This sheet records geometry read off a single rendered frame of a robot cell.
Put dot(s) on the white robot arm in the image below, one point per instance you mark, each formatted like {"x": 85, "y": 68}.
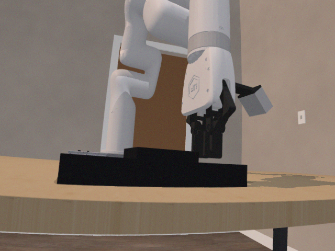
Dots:
{"x": 187, "y": 23}

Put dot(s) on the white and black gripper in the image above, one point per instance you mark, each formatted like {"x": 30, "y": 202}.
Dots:
{"x": 209, "y": 85}

